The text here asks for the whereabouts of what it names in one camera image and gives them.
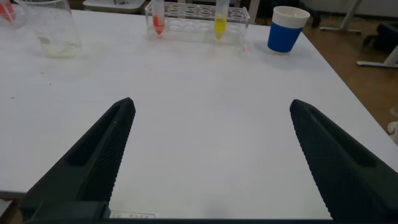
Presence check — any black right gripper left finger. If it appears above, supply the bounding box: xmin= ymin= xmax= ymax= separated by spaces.
xmin=19 ymin=97 xmax=136 ymax=222

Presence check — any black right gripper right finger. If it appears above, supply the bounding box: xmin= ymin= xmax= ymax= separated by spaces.
xmin=289 ymin=99 xmax=398 ymax=222

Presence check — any red pigment test tube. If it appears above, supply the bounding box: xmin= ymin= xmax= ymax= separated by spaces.
xmin=151 ymin=0 xmax=166 ymax=35
xmin=0 ymin=0 xmax=16 ymax=25

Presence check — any yellow pigment test tube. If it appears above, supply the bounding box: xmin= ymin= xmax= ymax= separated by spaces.
xmin=213 ymin=0 xmax=230 ymax=40

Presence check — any clear glass beaker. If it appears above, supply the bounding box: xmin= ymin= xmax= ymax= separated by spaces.
xmin=23 ymin=0 xmax=83 ymax=59

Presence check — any white table edge label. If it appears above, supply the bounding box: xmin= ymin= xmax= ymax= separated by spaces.
xmin=110 ymin=210 xmax=157 ymax=219

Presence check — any blue white paper cup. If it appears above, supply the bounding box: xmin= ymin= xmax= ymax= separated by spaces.
xmin=267 ymin=5 xmax=311 ymax=55

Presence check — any long white desk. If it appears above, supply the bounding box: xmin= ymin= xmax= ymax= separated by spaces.
xmin=319 ymin=0 xmax=398 ymax=68

